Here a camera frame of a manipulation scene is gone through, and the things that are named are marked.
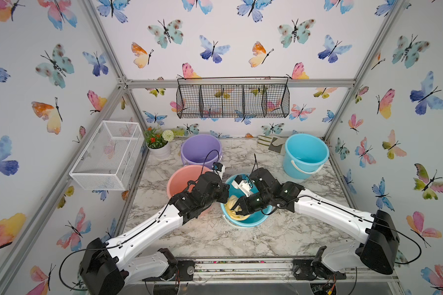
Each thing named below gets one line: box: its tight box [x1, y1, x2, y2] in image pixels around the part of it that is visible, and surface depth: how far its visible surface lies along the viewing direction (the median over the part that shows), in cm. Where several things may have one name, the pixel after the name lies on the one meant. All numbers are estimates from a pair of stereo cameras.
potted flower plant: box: [143, 126, 175, 160], surface depth 104 cm
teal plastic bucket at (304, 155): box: [283, 132, 330, 180], surface depth 94 cm
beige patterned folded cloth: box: [257, 135, 286, 154], surface depth 121 cm
